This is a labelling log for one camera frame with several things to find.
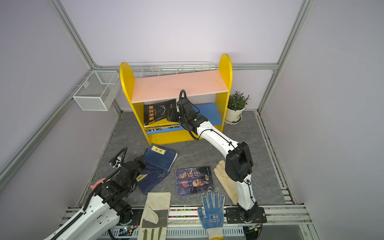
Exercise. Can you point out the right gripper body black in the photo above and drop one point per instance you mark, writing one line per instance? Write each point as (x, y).
(177, 117)

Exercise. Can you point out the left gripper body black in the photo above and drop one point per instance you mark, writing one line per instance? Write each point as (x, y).
(130, 186)

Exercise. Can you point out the black book gold lettering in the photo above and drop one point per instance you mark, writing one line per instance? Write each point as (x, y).
(158, 111)

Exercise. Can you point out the purple portrait book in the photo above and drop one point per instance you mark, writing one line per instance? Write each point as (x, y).
(165, 130)
(191, 181)

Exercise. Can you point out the blue thread-bound book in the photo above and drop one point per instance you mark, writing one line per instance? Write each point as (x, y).
(147, 182)
(160, 157)

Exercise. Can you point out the purple portrait book front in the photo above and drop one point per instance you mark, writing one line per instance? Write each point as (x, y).
(191, 181)

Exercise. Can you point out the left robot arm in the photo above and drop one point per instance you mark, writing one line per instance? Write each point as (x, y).
(105, 207)

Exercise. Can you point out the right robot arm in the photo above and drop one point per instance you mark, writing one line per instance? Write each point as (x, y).
(234, 173)

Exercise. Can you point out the pink watering can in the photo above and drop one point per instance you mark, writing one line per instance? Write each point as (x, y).
(92, 187)

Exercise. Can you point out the yellow bookshelf pink blue shelves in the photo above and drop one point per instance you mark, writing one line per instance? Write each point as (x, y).
(163, 88)

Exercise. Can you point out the grey green canvas glove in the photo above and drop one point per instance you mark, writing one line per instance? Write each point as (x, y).
(154, 220)

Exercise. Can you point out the potted green plant white pot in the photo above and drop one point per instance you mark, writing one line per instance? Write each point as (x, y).
(236, 105)

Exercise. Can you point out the beige leather work glove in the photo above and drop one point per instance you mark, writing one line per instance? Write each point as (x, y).
(227, 183)

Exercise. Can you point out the blue dotted knit glove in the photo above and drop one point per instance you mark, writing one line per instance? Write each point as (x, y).
(211, 214)

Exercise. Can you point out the white wire rack behind shelf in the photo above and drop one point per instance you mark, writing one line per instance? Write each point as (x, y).
(154, 70)

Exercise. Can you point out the white wire mesh basket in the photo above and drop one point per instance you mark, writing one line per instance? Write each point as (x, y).
(98, 91)

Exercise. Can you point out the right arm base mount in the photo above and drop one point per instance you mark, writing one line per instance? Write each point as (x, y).
(237, 215)

